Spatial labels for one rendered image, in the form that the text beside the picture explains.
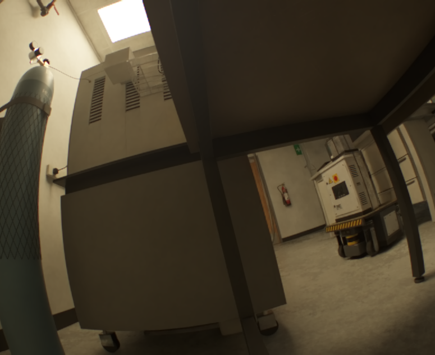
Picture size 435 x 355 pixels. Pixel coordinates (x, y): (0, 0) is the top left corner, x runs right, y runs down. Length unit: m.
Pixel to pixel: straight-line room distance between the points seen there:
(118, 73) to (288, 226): 4.55
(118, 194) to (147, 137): 0.24
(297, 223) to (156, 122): 4.46
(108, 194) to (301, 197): 4.70
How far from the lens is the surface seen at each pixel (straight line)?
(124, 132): 0.90
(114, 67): 0.97
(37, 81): 1.17
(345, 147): 1.68
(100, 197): 0.82
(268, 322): 0.80
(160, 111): 0.89
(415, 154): 1.70
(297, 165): 5.34
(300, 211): 5.06
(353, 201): 1.49
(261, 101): 0.51
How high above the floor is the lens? 0.39
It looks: 17 degrees up
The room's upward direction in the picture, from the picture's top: 14 degrees counter-clockwise
